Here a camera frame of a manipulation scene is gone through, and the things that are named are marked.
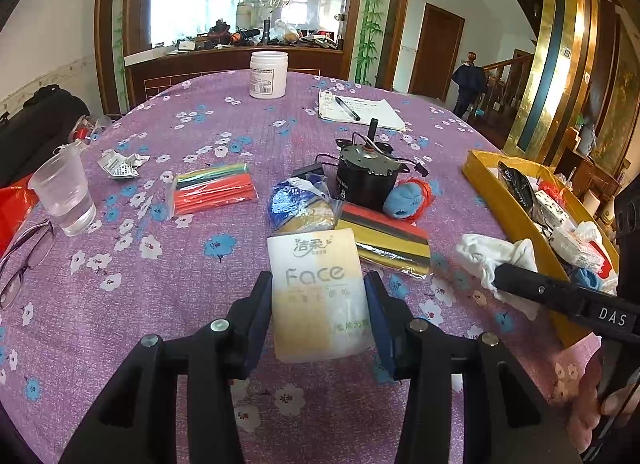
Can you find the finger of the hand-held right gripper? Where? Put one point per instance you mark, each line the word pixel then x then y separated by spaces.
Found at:
pixel 530 286

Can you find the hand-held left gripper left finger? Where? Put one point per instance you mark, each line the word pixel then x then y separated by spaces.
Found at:
pixel 257 324

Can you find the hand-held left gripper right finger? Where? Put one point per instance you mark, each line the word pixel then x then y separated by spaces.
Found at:
pixel 382 324

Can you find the red white tissue pack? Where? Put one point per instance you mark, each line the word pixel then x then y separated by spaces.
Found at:
pixel 575 244

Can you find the white sock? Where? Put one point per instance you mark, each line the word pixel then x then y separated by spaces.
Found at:
pixel 480 249

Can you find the cream tissue pack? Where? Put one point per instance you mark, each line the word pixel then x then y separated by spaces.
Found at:
pixel 315 294

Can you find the yellow black tube bag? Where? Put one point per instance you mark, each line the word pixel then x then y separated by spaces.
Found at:
pixel 385 236

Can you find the yellow cardboard box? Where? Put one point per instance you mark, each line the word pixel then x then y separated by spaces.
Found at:
pixel 487 179

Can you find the blue sock red band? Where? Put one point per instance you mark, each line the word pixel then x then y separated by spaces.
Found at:
pixel 402 199

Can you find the blue white plastic bag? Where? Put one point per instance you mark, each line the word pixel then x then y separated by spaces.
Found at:
pixel 300 204

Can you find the red green tube bag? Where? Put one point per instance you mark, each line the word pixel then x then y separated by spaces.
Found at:
pixel 215 191

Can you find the person's right hand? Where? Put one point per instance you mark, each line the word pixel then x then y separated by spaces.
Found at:
pixel 585 404

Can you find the white printed small box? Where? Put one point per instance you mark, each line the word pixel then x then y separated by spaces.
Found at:
pixel 550 209

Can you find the wooden low cabinet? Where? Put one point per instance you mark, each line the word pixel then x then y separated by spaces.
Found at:
pixel 595 179

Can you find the black packet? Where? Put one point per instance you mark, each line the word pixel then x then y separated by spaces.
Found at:
pixel 517 189

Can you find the purple floral tablecloth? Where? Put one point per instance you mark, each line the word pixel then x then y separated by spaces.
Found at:
pixel 150 319

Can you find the black electric motor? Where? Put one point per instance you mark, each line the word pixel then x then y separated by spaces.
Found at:
pixel 365 179

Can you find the gold pillar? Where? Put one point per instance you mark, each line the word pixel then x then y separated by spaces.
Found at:
pixel 575 69

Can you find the wooden stair railing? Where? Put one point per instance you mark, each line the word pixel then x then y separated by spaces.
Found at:
pixel 505 79

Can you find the crumpled foil wrapper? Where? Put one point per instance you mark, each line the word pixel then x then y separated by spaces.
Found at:
pixel 120 167

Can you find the white notebook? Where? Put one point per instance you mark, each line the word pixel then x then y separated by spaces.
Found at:
pixel 380 112

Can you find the black pen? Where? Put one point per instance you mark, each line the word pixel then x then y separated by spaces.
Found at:
pixel 347 108

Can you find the clear plastic cup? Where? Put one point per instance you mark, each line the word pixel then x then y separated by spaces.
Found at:
pixel 65 194

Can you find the eyeglasses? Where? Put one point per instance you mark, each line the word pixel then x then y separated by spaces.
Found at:
pixel 27 251

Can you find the white plastic jar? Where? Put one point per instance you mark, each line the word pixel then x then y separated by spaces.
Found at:
pixel 269 74

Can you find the wooden door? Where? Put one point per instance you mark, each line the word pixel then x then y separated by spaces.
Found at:
pixel 435 49

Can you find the clear plastic wrapper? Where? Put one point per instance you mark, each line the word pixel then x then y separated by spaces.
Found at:
pixel 87 129

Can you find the wooden sideboard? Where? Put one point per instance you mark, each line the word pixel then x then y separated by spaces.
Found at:
pixel 200 69

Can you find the red plastic bag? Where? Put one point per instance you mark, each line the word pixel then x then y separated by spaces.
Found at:
pixel 15 209

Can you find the pile of clutter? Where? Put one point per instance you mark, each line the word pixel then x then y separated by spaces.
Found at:
pixel 220 34

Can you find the bamboo painted panel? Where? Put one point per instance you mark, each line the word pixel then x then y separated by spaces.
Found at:
pixel 370 19

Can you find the floral wall mural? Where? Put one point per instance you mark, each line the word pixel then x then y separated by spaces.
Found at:
pixel 620 109

